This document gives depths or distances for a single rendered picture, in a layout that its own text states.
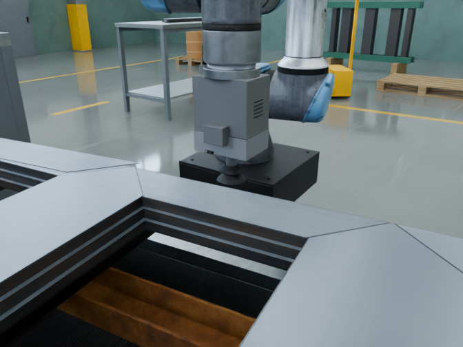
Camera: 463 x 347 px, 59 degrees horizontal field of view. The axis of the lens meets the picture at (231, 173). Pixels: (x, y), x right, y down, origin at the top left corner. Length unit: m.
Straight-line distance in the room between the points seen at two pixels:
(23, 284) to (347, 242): 0.38
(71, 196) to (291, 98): 0.52
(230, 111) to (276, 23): 10.86
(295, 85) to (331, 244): 0.49
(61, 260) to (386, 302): 0.38
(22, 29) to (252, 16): 10.27
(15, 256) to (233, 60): 0.35
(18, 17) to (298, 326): 10.47
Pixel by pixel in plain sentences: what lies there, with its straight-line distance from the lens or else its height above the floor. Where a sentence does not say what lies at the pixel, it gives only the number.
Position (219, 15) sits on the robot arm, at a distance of 0.51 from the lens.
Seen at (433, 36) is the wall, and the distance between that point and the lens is 10.22.
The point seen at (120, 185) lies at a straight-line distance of 0.69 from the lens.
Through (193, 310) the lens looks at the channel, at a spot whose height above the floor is 0.70.
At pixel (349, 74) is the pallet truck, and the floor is 0.32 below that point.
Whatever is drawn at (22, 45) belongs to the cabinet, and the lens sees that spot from 10.71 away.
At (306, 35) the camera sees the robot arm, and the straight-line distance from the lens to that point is 0.93.
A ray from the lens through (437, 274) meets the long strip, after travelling 0.51.
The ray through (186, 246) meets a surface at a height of 0.68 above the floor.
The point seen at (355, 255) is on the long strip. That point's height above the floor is 0.86.
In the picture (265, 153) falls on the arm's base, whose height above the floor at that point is 0.79.
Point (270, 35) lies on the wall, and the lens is 11.47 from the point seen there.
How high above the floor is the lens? 1.14
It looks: 23 degrees down
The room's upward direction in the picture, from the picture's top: straight up
